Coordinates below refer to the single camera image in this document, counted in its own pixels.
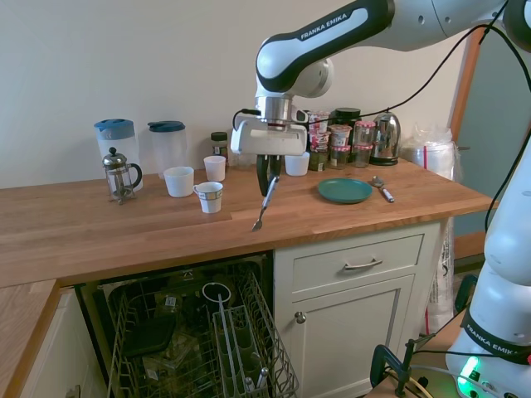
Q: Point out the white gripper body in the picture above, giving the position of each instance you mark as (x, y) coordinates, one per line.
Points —
(269, 139)

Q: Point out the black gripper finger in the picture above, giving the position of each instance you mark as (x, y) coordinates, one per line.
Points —
(262, 174)
(276, 168)

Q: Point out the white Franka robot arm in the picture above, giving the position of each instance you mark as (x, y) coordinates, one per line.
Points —
(323, 29)

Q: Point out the open dishwasher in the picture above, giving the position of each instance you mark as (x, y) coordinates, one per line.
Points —
(95, 315)

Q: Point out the plain white cup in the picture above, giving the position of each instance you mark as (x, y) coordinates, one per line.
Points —
(214, 168)
(296, 166)

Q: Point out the clear bottle with green lid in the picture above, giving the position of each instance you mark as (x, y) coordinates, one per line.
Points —
(240, 161)

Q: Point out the dark green jar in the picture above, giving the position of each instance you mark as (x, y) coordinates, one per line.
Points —
(318, 161)

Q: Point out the red and white yogurt cup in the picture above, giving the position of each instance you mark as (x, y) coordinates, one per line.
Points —
(341, 136)
(318, 122)
(319, 142)

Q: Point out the spice jar with dark lid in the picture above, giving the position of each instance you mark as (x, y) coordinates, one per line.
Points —
(219, 143)

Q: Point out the white cup with patterned band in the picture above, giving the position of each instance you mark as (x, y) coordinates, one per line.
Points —
(209, 199)

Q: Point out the glass jar with gingham lid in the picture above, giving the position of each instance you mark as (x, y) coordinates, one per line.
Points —
(365, 132)
(362, 156)
(340, 158)

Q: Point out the teal plate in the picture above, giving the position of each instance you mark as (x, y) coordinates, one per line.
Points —
(344, 190)

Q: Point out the black round canister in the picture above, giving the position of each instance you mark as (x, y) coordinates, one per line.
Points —
(347, 116)

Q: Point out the wide white mug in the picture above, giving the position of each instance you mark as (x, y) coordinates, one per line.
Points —
(178, 182)

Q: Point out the clear pitcher with blue lid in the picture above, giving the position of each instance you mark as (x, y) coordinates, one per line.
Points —
(168, 145)

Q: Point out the white cabinet drawer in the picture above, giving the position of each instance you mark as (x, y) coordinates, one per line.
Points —
(315, 265)

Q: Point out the steel electric kettle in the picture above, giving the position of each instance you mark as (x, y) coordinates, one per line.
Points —
(388, 139)

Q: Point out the glass french press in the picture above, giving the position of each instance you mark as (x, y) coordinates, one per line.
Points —
(118, 174)

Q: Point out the metal door knob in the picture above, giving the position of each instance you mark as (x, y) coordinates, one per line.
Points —
(300, 317)

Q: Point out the frosted pitcher with blue lid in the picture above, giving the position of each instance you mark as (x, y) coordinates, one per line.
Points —
(118, 134)

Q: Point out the grey cutlery basket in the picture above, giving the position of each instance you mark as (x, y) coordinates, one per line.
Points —
(242, 331)

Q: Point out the bagged stack of plastic cups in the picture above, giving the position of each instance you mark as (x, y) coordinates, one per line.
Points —
(435, 153)

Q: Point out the white kitchen cabinet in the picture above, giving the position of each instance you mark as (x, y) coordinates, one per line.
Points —
(357, 331)

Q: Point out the white cabinet door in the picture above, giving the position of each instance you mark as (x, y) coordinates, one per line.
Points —
(352, 340)

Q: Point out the cutlery in basket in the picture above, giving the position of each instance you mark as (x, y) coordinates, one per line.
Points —
(262, 375)

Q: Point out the long plastic package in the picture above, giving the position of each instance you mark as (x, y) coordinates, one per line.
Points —
(441, 282)

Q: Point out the green clamp with black screw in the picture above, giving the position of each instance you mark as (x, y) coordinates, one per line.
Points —
(383, 358)

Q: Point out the white corner cabinet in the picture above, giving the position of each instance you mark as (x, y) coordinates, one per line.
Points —
(62, 352)

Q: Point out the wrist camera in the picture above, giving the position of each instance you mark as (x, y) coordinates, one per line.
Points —
(300, 116)

